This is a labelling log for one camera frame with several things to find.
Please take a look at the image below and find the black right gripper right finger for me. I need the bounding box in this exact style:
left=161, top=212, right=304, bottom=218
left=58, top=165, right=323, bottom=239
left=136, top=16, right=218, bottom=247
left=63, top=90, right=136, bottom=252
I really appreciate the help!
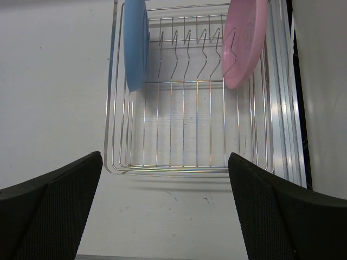
left=228, top=153, right=346, bottom=259

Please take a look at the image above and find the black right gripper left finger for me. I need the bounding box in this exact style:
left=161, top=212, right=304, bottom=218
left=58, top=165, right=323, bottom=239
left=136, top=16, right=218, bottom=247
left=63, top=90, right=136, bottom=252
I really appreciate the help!
left=1, top=151, right=103, bottom=259

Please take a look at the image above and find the pink plastic plate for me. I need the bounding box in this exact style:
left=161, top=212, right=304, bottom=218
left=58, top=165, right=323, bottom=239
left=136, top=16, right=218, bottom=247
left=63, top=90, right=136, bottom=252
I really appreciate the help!
left=222, top=0, right=268, bottom=89

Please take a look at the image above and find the blue plastic plate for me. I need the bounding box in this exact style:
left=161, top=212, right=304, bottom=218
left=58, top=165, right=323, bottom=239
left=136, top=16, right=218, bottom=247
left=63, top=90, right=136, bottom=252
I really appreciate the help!
left=124, top=0, right=150, bottom=92

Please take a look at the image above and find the aluminium frame rail right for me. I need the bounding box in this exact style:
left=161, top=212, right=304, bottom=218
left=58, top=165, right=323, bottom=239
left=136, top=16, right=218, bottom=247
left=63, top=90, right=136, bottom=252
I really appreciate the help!
left=267, top=1, right=307, bottom=187

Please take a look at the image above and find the chrome wire dish rack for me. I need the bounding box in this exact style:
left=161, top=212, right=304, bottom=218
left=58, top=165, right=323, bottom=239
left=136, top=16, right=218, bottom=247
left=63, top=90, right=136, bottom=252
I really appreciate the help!
left=104, top=1, right=275, bottom=178

